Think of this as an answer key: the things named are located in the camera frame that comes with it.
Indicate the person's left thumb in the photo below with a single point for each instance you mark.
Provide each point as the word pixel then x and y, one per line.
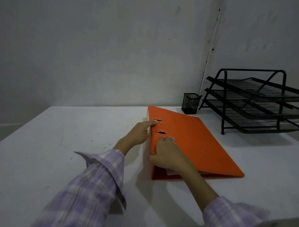
pixel 147 135

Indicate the person's right forearm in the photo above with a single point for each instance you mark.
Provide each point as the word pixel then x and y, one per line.
pixel 210 201

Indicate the orange lever arch binder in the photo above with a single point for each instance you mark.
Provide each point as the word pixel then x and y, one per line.
pixel 198 145

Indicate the person's left forearm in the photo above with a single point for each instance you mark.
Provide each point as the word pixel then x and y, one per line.
pixel 93 187

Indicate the person's left hand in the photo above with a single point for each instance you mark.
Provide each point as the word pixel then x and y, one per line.
pixel 137 134

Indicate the black three-tier mesh tray rack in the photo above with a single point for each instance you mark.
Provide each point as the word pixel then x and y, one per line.
pixel 252 103

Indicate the black mesh pen holder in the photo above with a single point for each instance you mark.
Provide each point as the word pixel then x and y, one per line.
pixel 190 104

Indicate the person's right thumb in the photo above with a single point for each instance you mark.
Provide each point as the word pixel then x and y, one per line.
pixel 154 159

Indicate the white paper sheets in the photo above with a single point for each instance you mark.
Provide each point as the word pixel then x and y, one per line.
pixel 171 173

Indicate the person's right hand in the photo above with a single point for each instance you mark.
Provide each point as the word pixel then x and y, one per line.
pixel 169 156

